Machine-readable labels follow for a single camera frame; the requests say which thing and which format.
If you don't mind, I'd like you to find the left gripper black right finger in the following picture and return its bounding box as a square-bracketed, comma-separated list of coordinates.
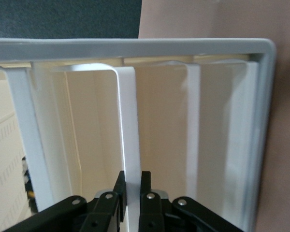
[139, 171, 245, 232]

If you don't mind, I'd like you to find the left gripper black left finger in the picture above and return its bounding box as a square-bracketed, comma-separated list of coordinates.
[4, 170, 127, 232]

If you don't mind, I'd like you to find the white drawer cabinet housing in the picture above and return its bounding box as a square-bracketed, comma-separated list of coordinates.
[0, 37, 276, 232]

